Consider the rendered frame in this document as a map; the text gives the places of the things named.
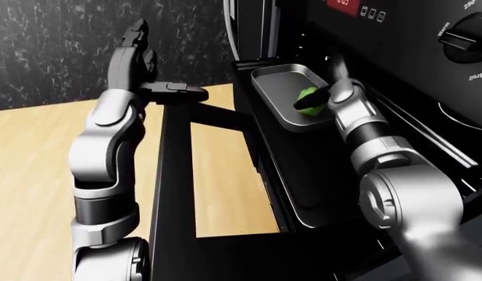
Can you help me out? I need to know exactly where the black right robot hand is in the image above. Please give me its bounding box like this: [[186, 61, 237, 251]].
[[292, 53, 354, 112]]

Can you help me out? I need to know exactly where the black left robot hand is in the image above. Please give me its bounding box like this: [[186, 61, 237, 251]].
[[106, 19, 209, 105]]

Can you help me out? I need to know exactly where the green broccoli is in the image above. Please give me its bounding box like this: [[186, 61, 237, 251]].
[[296, 84, 328, 117]]

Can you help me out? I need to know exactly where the black oven door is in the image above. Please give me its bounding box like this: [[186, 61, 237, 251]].
[[148, 98, 405, 281]]

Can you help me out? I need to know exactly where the red oven display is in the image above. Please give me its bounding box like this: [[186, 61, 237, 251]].
[[320, 0, 361, 17]]

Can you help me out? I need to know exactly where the black oven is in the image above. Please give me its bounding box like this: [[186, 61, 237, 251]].
[[223, 0, 482, 281]]

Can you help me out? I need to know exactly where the black oven knob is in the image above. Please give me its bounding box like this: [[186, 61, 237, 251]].
[[441, 14, 482, 66]]

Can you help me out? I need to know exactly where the silver metal baking tray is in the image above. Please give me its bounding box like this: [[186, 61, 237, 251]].
[[250, 63, 339, 134]]

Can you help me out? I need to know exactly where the silver wire oven rack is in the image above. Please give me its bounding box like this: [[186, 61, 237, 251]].
[[371, 91, 480, 176]]

